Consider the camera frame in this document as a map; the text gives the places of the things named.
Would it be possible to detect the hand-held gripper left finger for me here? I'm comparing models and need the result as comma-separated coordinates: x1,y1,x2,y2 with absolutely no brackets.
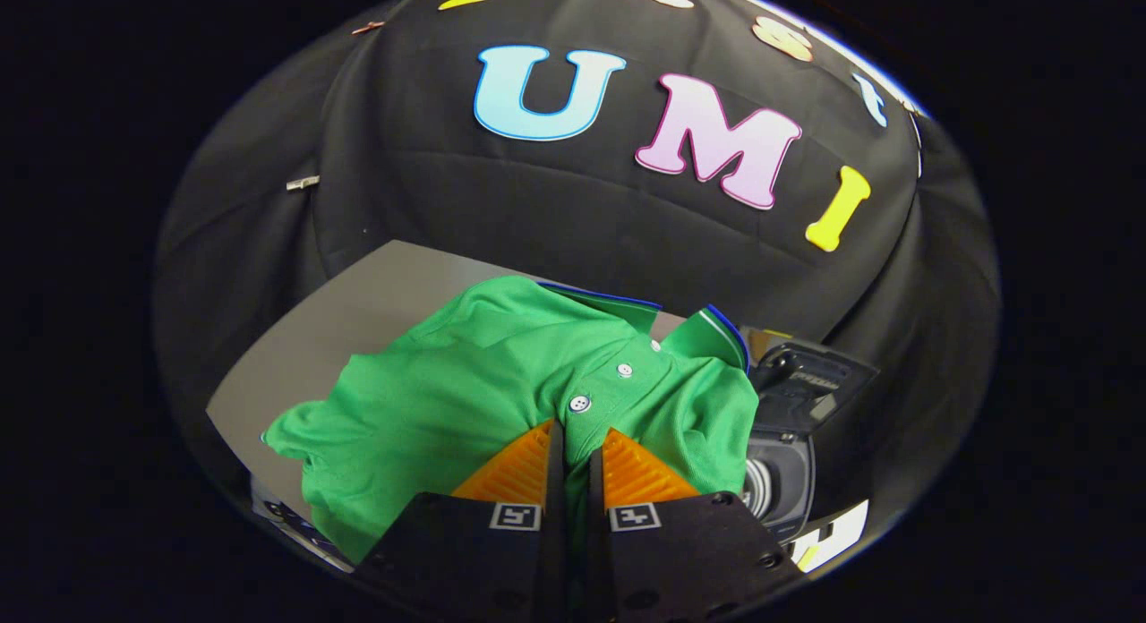
354,417,567,623

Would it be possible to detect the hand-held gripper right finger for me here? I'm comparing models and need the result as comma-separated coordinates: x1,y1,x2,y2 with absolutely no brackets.
586,426,807,623

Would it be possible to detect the dark washing machine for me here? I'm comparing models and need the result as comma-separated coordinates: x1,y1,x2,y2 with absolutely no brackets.
741,328,880,545

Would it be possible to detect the green polo shirt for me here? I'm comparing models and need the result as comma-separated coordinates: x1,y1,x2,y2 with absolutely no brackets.
261,276,760,566

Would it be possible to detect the dark washing machine lid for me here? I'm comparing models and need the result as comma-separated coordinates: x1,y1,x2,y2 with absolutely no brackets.
748,335,880,438

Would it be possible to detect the grey cabinet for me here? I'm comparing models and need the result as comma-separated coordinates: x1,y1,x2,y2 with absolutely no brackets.
206,240,663,516

